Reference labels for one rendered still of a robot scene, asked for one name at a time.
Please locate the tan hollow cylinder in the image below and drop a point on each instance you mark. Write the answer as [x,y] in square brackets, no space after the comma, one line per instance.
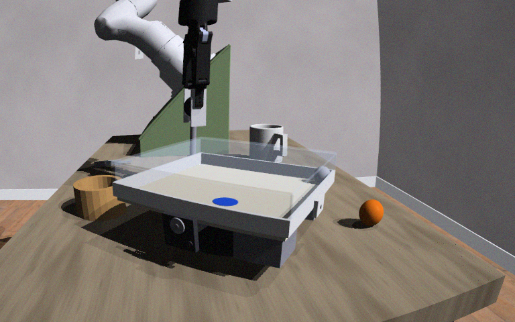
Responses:
[94,199]

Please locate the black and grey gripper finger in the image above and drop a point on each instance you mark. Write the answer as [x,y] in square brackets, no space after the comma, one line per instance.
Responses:
[186,75]
[200,76]

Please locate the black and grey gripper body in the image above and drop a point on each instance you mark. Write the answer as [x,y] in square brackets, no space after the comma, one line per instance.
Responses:
[197,14]

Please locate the white mug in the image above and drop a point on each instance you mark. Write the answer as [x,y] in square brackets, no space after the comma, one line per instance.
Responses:
[262,134]

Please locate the orange ball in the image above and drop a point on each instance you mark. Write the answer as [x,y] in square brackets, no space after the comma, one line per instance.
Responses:
[371,212]

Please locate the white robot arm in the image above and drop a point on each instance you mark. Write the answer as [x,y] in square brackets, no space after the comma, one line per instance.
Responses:
[123,21]

